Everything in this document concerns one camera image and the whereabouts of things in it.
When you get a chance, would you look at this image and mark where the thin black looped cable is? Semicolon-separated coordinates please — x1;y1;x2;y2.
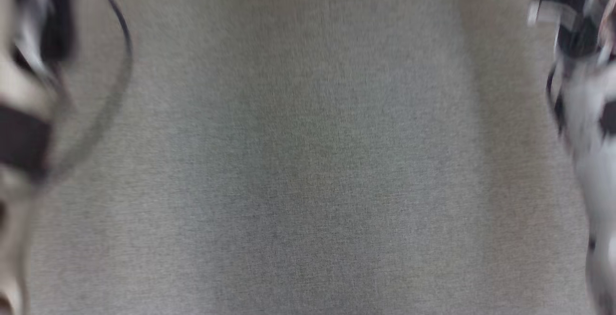
46;0;134;186

